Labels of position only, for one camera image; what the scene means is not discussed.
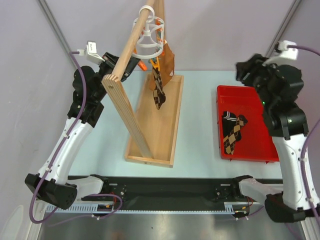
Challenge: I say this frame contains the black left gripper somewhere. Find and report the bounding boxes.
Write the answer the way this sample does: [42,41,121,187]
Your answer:
[93,52,140,102]

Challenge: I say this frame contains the orange clothes peg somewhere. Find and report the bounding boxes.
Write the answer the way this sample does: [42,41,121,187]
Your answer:
[137,60,148,72]

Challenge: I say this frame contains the white round clip hanger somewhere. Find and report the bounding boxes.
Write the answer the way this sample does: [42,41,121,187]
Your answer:
[132,5,166,63]

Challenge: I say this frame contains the brown orange sock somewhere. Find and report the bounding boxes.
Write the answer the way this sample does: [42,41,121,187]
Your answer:
[159,42,175,87]

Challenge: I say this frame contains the brown argyle sock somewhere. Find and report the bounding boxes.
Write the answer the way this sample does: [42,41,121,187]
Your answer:
[152,67,166,110]

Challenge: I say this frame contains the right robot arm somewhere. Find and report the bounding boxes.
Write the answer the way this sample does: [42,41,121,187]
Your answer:
[230,53,320,223]

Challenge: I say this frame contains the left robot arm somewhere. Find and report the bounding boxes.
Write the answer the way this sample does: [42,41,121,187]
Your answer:
[25,52,119,210]

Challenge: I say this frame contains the wooden rack stand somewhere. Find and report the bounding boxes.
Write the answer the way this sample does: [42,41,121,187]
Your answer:
[102,0,184,168]

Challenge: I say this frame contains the red plastic bin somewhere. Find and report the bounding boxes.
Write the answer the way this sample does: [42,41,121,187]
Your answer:
[216,85,279,164]

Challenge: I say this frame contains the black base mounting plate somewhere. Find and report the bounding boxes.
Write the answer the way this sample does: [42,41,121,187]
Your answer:
[67,175,261,212]

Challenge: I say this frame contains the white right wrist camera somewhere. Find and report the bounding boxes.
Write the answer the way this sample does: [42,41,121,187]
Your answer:
[262,40,299,66]

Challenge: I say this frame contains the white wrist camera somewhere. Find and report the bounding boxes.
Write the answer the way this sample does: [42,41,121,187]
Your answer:
[262,40,299,66]
[77,41,105,65]

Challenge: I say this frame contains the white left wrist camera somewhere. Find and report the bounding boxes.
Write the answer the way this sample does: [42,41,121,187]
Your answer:
[77,41,105,65]

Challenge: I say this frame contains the aluminium frame rail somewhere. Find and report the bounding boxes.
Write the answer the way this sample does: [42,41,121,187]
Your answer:
[44,182,286,215]

